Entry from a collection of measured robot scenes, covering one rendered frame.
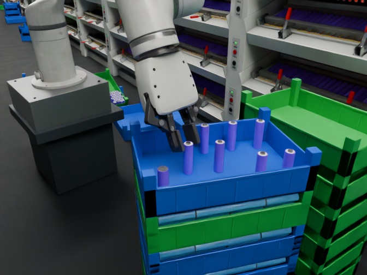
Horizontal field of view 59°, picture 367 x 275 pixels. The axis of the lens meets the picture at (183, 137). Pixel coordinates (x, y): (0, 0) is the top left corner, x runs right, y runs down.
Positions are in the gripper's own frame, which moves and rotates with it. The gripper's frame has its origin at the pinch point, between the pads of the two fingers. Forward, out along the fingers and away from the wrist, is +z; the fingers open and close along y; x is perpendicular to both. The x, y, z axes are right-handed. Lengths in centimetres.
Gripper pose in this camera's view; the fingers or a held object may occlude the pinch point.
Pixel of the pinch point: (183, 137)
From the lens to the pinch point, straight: 59.5
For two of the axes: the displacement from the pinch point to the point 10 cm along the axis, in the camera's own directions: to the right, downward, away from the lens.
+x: 6.3, -0.6, -7.8
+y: -7.2, 3.3, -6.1
